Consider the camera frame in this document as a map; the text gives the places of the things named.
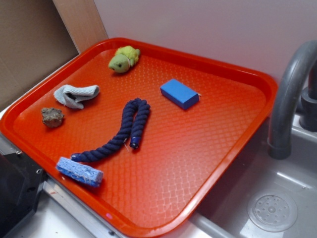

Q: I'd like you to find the brown rock lump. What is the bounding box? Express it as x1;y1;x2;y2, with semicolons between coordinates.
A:
41;108;64;128

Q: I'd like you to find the red plastic tray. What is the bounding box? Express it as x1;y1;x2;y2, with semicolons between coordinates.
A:
0;38;277;238

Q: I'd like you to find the black box base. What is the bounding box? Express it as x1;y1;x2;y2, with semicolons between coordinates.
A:
0;151;45;238

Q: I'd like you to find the dark grey faucet handle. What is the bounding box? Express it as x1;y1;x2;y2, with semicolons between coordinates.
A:
300;56;317;132

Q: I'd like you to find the brown cardboard panel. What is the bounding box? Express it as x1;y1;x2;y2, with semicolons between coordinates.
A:
0;0;108;110

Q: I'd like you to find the round sink drain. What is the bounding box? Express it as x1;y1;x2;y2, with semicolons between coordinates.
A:
247;189;298;233

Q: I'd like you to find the light blue folded cloth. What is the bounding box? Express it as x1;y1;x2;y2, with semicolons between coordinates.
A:
53;85;100;110

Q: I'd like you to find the green plush turtle toy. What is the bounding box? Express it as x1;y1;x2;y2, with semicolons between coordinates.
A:
108;46;141;73

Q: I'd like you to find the grey curved faucet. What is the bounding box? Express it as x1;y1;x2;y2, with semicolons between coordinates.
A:
267;40;317;160

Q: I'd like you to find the navy twisted rope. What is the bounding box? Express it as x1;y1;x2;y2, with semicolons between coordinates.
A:
70;98;151;163

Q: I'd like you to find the grey plastic sink basin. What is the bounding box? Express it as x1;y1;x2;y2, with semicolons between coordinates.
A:
190;116;317;238

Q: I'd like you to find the blue sponge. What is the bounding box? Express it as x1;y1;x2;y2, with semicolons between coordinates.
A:
56;157;104;187

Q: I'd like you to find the blue rectangular block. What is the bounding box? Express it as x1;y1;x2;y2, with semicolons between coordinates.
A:
160;79;200;110

